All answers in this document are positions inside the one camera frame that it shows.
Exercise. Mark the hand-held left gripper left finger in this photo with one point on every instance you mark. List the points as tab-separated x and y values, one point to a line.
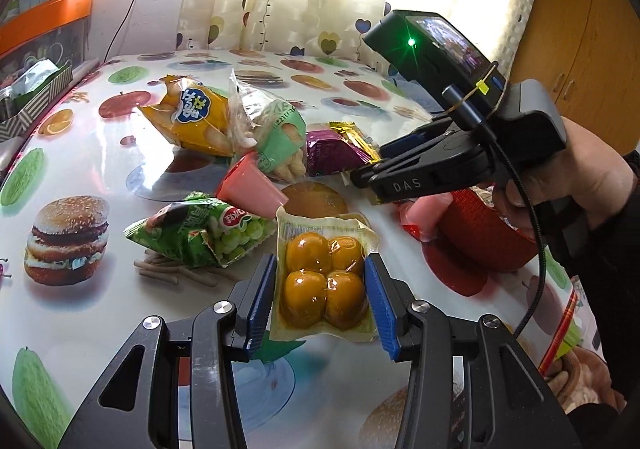
262	299

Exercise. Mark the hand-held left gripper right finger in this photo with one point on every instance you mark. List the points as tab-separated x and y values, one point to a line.
380	309

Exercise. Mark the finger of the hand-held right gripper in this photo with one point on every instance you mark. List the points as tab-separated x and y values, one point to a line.
400	145
425	174

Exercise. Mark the gold wrapper snack packet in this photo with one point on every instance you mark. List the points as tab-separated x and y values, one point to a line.
357	136

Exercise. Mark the clear pack of yellow balls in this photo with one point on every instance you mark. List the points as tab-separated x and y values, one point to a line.
320	289

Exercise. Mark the red basket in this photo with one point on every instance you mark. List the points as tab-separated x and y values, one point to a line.
480	239

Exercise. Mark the green snack bag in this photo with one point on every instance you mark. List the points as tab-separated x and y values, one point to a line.
200	229

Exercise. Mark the pink jelly cup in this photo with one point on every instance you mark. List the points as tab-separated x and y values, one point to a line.
430	216
250	189

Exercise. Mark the clear biscuit bag green label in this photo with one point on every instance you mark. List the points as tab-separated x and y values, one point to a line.
280	139

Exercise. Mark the person's right forearm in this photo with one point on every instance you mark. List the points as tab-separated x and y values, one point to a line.
610	279

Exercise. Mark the person's right hand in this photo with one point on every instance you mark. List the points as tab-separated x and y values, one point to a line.
585	179

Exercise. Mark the purple snack packet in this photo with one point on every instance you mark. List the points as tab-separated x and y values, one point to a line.
330	154

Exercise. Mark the wooden cabinet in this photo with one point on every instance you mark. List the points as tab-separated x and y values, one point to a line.
585	29

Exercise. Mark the yellow chip bag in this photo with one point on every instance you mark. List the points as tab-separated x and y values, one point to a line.
195	114

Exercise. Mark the food-print plastic tablecloth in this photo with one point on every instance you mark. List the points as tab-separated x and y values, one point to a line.
100	164

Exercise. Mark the striped cardboard tray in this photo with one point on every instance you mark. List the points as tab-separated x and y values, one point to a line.
30	114

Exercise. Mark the light blue packet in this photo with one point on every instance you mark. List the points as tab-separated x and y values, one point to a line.
35	76

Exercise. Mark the orange-lid storage box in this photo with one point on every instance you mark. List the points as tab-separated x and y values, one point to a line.
45	14

